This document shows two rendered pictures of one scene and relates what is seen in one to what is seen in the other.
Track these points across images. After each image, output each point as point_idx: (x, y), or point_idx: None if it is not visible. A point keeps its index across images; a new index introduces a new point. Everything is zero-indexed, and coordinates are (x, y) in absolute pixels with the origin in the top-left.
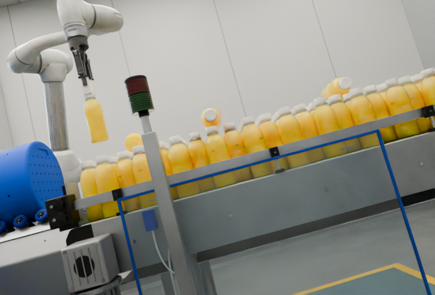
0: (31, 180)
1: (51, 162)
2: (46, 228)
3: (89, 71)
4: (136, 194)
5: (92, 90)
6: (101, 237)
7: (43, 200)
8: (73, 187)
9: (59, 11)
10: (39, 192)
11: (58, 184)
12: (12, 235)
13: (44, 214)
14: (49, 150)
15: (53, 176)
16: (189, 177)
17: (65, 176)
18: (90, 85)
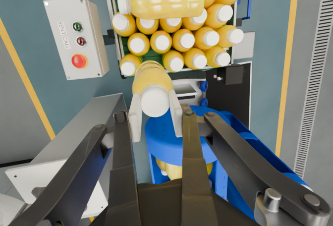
0: (220, 115)
1: (171, 132)
2: (205, 95)
3: (120, 141)
4: (251, 0)
5: (139, 103)
6: (248, 32)
7: (199, 109)
8: (182, 91)
9: None
10: (205, 111)
11: (162, 120)
12: None
13: (206, 100)
14: (171, 141)
15: (172, 123)
16: None
17: (3, 200)
18: (138, 114)
